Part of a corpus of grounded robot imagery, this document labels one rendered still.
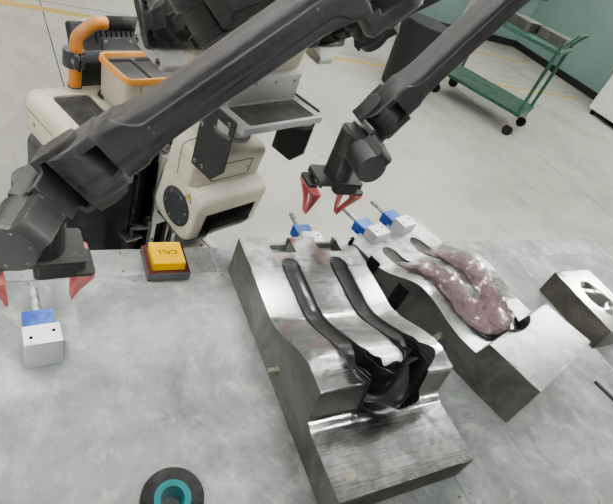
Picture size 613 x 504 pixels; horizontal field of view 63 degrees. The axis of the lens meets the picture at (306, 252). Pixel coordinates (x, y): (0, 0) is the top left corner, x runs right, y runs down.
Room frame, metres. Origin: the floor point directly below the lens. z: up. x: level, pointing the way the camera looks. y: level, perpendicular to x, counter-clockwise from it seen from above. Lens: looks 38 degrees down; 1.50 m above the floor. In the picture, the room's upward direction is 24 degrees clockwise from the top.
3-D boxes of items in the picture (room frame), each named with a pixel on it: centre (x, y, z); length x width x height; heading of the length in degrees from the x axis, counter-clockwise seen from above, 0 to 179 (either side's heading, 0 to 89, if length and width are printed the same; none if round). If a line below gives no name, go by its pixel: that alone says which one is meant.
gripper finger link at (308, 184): (0.89, 0.03, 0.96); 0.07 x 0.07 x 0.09; 39
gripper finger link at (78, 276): (0.43, 0.29, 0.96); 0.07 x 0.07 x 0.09; 43
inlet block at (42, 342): (0.44, 0.33, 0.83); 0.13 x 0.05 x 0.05; 43
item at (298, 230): (0.93, 0.03, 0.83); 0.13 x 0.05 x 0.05; 39
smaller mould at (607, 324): (1.14, -0.74, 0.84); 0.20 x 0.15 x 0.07; 38
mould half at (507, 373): (0.92, -0.35, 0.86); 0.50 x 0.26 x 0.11; 56
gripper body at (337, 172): (0.90, 0.01, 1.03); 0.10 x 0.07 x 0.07; 129
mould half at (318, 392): (0.63, -0.13, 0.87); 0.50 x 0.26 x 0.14; 38
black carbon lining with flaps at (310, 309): (0.65, -0.12, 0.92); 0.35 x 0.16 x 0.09; 38
